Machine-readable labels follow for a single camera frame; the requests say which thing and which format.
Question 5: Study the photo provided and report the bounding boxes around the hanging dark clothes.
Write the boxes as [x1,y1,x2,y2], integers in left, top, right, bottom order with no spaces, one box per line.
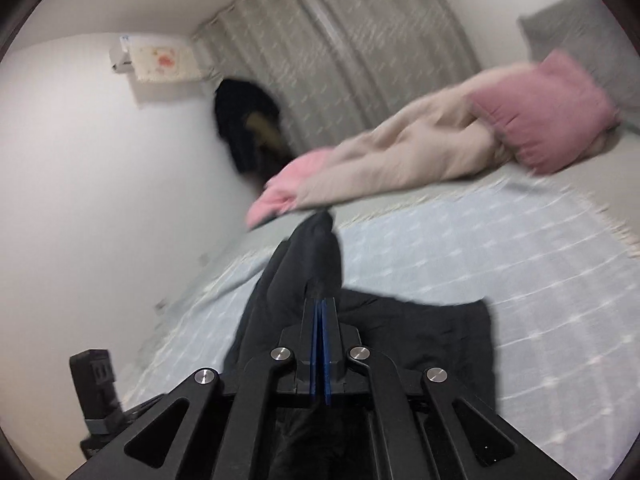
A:
[213,77,297,196]

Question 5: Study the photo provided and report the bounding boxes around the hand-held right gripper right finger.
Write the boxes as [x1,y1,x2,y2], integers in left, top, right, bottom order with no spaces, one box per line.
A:
[321,298,576,480]

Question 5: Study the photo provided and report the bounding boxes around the grey pillow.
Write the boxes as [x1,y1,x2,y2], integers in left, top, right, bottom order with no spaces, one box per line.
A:
[517,0,640,136]

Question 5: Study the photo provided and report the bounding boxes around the pink pillow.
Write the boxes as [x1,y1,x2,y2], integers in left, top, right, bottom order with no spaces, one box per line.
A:
[470,50,622,176]

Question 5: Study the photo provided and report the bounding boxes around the covered wall air conditioner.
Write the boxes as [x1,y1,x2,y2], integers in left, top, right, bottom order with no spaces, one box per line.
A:
[109,35,211,84]

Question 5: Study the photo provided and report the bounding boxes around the beige and pink quilt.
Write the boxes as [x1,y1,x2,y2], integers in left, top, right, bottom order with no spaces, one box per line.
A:
[245,67,517,232]

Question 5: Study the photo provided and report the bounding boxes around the light blue fringed checked blanket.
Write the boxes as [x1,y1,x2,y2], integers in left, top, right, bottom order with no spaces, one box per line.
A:
[120,180,640,463]

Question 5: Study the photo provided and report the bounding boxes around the grey patterned curtain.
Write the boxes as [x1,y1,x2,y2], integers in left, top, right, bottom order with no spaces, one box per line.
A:
[192,0,483,157]

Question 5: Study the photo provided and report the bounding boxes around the bed with grey sheet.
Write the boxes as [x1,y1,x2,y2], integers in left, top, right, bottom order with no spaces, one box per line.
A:
[197,125,640,281]

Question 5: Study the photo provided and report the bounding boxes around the black pants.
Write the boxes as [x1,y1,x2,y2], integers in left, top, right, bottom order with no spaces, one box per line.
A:
[222,210,499,480]

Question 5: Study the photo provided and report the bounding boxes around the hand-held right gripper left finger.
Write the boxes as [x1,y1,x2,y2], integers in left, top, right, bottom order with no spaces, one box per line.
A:
[65,299,322,480]

